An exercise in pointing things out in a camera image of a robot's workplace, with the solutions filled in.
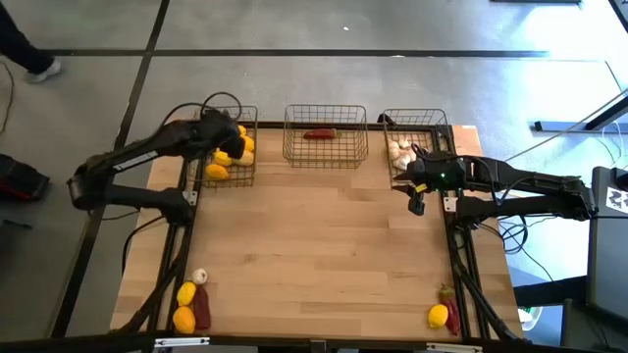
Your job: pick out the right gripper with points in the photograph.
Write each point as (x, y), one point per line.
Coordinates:
(436, 171)

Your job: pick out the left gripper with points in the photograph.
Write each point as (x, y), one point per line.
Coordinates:
(216, 128)

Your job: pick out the lemon with dark stem tip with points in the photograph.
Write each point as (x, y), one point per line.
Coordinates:
(244, 158)

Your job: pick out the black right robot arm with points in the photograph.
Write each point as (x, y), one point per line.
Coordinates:
(530, 184)

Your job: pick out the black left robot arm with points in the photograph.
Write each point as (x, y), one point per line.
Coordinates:
(167, 139)

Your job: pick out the dark red pepper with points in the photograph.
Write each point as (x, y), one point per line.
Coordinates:
(202, 309)

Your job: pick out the black stand foot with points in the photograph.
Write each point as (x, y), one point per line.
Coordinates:
(564, 126)

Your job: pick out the white green roll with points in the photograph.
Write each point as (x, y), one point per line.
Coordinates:
(529, 317)

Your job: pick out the orange-yellow lemon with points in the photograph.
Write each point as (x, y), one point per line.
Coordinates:
(184, 319)

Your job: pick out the person's shoe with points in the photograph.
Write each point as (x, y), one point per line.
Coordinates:
(44, 71)

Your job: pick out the white tag sticker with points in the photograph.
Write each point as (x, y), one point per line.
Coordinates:
(617, 200)

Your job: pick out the dark grey desk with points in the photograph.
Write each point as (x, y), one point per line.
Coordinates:
(608, 255)

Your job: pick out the red black case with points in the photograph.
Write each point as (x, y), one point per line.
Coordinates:
(22, 179)

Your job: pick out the small black stick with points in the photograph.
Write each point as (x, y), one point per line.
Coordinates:
(17, 224)

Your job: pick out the person's leg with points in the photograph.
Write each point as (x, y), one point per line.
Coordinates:
(19, 44)

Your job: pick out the silver corner bracket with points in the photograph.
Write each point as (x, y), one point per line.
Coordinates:
(191, 197)
(450, 204)

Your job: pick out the silver frame plate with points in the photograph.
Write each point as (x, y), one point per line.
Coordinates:
(454, 347)
(181, 342)

